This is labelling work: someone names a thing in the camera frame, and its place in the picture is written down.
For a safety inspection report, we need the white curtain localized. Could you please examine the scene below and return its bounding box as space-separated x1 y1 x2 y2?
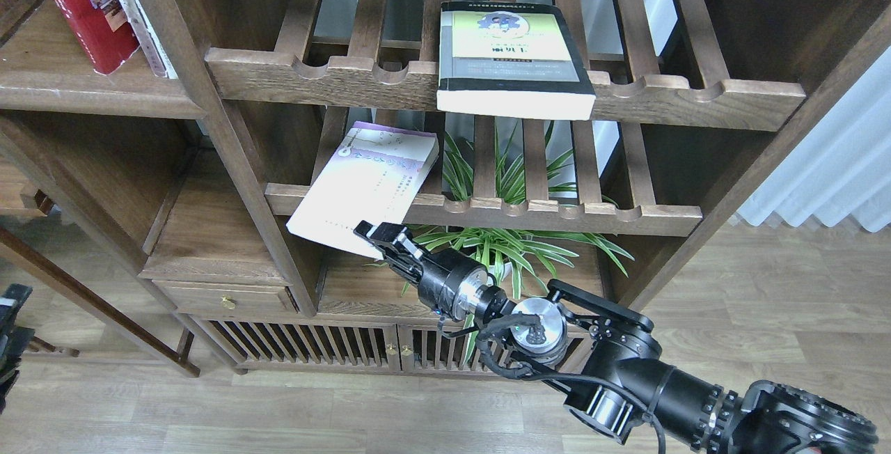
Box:
735 49 890 233

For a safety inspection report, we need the thin white upright book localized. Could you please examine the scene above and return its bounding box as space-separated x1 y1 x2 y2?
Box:
120 0 178 79

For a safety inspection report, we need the yellow and black book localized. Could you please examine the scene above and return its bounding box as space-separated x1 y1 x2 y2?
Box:
436 1 595 121

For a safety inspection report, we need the red book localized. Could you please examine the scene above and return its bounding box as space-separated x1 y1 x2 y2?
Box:
55 0 138 75

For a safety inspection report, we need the white and purple book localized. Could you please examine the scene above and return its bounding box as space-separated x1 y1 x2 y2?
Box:
286 122 439 260

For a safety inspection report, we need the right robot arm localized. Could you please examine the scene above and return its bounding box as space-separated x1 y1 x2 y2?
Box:
354 221 878 453

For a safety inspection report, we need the white plant pot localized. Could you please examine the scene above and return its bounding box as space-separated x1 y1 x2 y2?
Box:
483 260 513 286

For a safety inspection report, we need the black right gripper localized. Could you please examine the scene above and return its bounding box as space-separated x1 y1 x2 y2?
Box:
354 220 491 321

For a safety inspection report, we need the brass drawer knob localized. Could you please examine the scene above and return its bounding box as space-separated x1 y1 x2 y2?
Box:
220 296 237 309

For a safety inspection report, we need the green spider plant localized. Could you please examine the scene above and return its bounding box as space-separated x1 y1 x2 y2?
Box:
379 120 636 364

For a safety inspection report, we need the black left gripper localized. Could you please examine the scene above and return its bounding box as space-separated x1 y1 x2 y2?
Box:
1 285 35 412

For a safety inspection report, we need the dark wooden bookshelf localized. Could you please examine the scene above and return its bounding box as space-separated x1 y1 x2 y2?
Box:
2 0 889 375

